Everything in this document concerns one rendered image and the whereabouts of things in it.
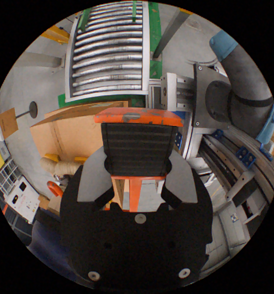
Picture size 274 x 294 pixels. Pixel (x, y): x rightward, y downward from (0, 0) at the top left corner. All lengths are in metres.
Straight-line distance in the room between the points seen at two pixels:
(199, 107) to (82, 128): 0.37
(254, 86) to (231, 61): 0.05
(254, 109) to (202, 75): 0.19
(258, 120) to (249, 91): 0.06
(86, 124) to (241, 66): 0.37
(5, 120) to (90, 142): 1.83
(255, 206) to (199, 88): 0.41
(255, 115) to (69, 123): 0.46
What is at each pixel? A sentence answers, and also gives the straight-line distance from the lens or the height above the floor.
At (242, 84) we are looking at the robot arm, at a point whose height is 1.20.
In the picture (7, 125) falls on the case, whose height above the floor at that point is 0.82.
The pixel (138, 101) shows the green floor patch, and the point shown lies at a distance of 1.31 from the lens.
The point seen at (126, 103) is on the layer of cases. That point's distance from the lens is 0.77.
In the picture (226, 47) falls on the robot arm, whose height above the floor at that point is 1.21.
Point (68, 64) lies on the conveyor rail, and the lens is 0.98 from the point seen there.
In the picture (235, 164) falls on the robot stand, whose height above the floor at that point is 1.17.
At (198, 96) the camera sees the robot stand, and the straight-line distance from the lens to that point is 0.33.
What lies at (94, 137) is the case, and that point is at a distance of 0.29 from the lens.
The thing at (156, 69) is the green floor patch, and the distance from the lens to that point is 1.39.
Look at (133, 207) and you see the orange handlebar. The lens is 0.25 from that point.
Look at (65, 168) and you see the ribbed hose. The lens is 0.30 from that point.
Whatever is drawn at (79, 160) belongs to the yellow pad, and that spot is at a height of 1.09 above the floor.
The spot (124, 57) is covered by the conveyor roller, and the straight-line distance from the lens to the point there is 0.83.
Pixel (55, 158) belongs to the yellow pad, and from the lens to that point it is 0.43.
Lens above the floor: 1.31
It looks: 58 degrees down
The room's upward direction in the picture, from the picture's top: 179 degrees counter-clockwise
